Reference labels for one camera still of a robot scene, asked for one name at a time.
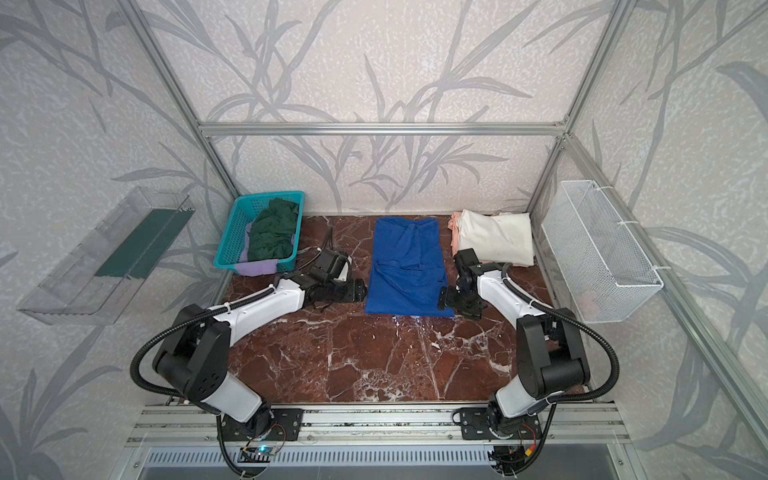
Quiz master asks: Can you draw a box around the blue t shirt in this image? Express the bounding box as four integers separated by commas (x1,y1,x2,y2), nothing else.
364,217,454,318

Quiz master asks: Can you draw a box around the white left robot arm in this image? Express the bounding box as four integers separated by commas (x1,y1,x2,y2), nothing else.
132,249,367,438

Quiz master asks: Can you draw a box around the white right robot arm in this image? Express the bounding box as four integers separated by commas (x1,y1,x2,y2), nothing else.
438,249,591,440

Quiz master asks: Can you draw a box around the cream folded t shirt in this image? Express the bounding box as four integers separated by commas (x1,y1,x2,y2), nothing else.
457,208,535,268

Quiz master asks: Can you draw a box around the dark green t shirt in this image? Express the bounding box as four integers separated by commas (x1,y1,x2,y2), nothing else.
247,198,299,262

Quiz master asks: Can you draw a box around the pink folded t shirt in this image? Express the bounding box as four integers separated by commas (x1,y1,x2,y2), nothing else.
449,211,529,269

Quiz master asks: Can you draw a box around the purple t shirt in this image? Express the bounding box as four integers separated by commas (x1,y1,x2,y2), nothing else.
235,224,296,277

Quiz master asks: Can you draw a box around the teal plastic laundry basket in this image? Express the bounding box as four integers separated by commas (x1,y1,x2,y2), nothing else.
213,191,305,276

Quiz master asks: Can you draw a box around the green circuit board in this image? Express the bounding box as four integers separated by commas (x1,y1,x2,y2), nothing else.
237,444,284,464

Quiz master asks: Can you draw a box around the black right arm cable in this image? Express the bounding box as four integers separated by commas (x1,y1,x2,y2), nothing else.
479,261,621,475

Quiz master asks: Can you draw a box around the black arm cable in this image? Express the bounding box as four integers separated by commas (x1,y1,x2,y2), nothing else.
479,261,621,475
129,227,337,478

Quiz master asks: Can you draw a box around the white wire mesh basket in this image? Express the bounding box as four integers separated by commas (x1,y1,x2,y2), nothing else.
543,180,664,324

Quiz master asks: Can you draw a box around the horizontal aluminium frame bar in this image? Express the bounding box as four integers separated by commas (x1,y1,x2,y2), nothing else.
198,122,565,137

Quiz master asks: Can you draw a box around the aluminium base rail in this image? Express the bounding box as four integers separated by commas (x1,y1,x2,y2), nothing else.
125,401,631,448

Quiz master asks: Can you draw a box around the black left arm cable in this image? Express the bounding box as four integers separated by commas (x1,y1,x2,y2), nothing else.
129,227,337,478

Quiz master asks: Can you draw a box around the clear plastic wall tray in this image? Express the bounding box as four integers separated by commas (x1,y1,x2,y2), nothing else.
17,187,196,326

